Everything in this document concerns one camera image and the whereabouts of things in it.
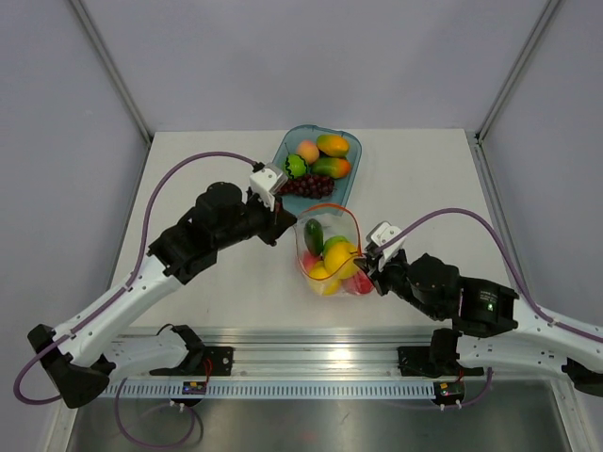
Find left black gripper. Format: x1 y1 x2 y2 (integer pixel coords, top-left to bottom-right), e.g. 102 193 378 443
214 188 298 251

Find green cucumber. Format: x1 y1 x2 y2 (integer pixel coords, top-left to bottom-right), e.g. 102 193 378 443
303 218 324 256

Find clear zip top bag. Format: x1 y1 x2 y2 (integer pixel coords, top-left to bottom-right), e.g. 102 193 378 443
294 203 374 297

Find green guava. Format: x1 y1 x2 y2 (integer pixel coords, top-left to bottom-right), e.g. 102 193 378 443
322 235 349 256

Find yellow lemon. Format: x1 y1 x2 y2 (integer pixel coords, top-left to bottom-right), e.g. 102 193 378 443
308 261 341 297
323 242 359 280

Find yellow lemon front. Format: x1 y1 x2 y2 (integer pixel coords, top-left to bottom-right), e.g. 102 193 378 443
308 261 341 297

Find red apple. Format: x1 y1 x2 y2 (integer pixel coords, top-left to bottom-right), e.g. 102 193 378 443
342 271 374 296

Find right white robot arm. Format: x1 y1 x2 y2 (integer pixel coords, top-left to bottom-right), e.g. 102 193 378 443
359 250 602 396

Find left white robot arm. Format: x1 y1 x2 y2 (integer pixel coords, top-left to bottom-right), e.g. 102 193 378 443
27 182 297 409

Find pale peach top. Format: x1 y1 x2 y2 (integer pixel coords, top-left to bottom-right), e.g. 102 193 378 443
296 140 320 165

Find teal plastic fruit basket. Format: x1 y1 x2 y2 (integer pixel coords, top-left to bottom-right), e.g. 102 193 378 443
273 124 362 214

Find dark grapes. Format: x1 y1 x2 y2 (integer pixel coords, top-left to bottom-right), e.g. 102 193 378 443
279 174 334 200

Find green lime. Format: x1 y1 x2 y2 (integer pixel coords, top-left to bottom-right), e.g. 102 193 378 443
283 154 310 179

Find orange fruit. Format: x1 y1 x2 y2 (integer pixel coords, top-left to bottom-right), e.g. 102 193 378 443
311 157 352 180

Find right control board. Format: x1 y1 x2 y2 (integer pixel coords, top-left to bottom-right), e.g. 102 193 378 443
432 380 465 407

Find control board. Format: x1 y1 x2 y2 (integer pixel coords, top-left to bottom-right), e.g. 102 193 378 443
182 380 207 396
432 380 465 407

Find orange yellow mango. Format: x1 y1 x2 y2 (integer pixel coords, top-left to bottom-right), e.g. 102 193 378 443
316 135 350 158

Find left control board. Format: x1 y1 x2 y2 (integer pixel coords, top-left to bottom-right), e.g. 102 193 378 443
182 380 207 396

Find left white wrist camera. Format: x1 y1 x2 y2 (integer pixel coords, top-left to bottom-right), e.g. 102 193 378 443
249 162 288 211

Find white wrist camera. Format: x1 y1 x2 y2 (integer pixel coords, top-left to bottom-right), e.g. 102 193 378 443
365 221 406 272
249 162 288 211

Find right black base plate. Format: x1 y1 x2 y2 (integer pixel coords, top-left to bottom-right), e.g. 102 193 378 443
397 346 485 379

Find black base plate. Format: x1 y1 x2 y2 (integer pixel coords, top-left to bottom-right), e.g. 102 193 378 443
397 346 485 379
149 346 235 377

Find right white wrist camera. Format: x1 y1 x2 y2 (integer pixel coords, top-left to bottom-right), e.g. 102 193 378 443
365 221 406 272

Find white slotted cable duct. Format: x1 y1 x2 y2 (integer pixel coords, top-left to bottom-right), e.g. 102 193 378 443
102 379 434 400

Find aluminium mounting rail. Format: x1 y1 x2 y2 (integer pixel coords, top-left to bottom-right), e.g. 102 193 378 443
110 327 519 378

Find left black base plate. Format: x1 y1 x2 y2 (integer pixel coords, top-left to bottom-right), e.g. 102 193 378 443
149 346 235 377

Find left aluminium frame post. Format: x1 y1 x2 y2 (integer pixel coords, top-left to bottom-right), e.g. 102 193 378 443
66 0 154 149

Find aluminium frame post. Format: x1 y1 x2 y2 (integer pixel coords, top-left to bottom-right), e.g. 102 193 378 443
475 0 565 146
66 0 154 149

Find right aluminium frame post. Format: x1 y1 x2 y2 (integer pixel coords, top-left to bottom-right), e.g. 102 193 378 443
475 0 565 146

